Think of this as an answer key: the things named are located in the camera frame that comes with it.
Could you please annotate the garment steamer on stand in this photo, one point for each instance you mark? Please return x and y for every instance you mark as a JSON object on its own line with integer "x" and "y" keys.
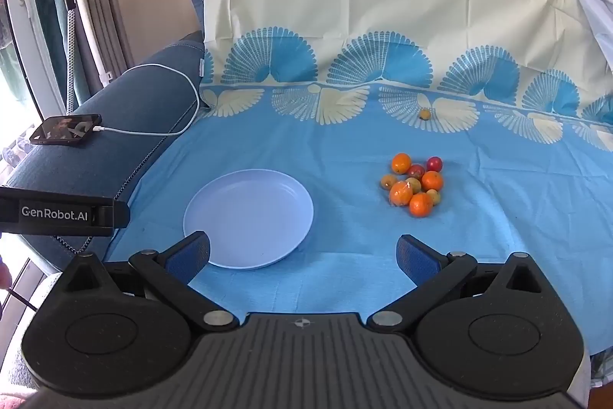
{"x": 91, "y": 30}

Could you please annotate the black smartphone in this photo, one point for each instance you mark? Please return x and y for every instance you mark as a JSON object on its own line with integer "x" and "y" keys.
{"x": 64, "y": 128}

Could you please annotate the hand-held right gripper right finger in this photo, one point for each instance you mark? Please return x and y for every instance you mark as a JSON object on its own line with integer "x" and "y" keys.
{"x": 416, "y": 260}

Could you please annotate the light blue round plate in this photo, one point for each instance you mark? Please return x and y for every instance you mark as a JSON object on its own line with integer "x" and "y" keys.
{"x": 249, "y": 217}

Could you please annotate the red cherry tomato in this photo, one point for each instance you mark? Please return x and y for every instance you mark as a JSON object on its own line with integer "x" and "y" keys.
{"x": 434, "y": 163}

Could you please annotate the light patterned blanket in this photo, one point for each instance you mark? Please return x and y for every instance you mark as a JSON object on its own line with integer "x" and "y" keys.
{"x": 594, "y": 6}

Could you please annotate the white window frame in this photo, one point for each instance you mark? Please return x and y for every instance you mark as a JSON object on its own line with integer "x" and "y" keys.
{"x": 24, "y": 6}

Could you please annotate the blue sofa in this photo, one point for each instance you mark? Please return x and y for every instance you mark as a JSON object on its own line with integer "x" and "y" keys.
{"x": 143, "y": 102}

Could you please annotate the blue fan printed cloth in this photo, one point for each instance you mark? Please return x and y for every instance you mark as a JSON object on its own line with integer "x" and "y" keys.
{"x": 335, "y": 140}

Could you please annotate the red and green tomato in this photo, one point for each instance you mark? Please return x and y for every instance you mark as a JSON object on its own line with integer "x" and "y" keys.
{"x": 415, "y": 171}

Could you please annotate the plastic orange mandarin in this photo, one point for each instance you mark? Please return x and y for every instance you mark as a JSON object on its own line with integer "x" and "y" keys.
{"x": 401, "y": 194}

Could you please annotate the small yellow fruit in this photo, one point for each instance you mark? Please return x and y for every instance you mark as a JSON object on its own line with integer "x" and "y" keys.
{"x": 424, "y": 114}
{"x": 434, "y": 196}
{"x": 387, "y": 182}
{"x": 414, "y": 185}

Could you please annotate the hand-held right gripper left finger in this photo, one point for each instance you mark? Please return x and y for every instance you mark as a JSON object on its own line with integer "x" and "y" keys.
{"x": 189, "y": 258}

